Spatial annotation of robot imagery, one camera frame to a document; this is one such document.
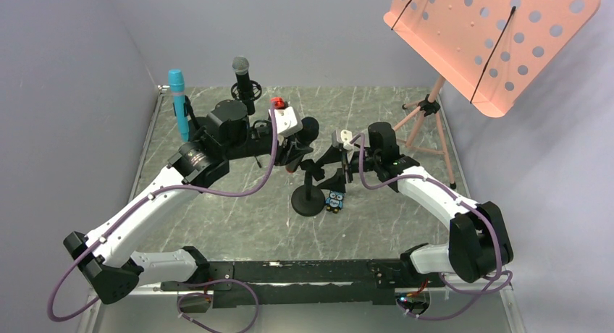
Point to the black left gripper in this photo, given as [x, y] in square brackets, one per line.
[297, 148]

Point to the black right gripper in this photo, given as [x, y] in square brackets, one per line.
[346, 162]

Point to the black microphone orange end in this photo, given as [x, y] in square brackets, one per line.
[308, 134]

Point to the black round-base phone stand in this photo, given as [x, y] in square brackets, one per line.
[307, 199]

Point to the black microphone silver head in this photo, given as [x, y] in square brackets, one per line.
[240, 67]

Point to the blue toy microphone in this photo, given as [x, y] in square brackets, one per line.
[177, 89]

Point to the black tripod shock mount stand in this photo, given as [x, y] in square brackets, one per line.
[251, 91]

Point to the black round-base mic stand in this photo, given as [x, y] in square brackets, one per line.
[193, 120]

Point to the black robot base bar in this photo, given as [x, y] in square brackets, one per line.
[375, 281]

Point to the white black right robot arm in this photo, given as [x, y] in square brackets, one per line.
[478, 245]

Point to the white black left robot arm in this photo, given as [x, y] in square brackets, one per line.
[108, 255]

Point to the pink music stand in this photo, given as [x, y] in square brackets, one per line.
[493, 52]

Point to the blue owl toy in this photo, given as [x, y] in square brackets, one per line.
[334, 202]

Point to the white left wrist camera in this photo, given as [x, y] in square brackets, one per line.
[286, 118]

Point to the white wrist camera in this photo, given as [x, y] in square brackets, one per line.
[341, 140]
[286, 118]

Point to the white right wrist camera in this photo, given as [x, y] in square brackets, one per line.
[341, 140]

